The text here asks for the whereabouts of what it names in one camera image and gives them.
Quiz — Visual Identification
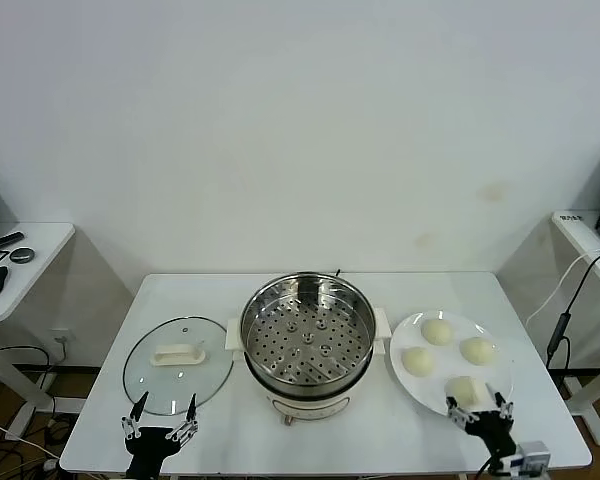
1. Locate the white wall socket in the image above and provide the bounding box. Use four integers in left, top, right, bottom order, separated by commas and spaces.
51, 327, 76, 361

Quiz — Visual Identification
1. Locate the white cable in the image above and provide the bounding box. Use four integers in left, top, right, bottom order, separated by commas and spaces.
526, 246, 600, 326

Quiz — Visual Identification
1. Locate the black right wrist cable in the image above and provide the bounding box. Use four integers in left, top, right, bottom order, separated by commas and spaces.
474, 452, 497, 480

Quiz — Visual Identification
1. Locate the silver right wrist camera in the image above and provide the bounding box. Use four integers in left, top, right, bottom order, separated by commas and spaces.
508, 439, 552, 477

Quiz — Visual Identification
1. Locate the white side table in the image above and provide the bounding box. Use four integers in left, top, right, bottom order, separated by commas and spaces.
0, 221, 89, 441
552, 209, 600, 447

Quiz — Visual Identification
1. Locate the black floor cable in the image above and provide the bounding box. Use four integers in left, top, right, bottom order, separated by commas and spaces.
0, 345, 57, 416

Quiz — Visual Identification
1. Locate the white steamed baozi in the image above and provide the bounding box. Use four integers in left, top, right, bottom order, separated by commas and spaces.
459, 336, 498, 366
401, 346, 437, 378
444, 375, 489, 406
420, 318, 455, 347

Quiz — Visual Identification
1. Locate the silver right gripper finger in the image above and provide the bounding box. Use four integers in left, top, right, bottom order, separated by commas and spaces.
494, 391, 516, 421
445, 394, 481, 428

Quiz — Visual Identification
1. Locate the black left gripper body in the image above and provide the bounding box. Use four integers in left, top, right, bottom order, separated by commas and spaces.
124, 426, 181, 480

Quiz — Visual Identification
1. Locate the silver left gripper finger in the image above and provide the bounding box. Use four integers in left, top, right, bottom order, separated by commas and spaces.
165, 393, 200, 444
121, 391, 150, 439

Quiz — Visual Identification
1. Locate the perforated steel steamer basket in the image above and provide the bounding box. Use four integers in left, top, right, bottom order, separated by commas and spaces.
224, 271, 392, 387

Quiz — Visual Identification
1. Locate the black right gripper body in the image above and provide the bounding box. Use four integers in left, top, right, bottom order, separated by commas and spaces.
464, 410, 519, 465

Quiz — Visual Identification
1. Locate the white round plate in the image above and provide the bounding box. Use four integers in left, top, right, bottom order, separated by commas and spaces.
389, 310, 514, 420

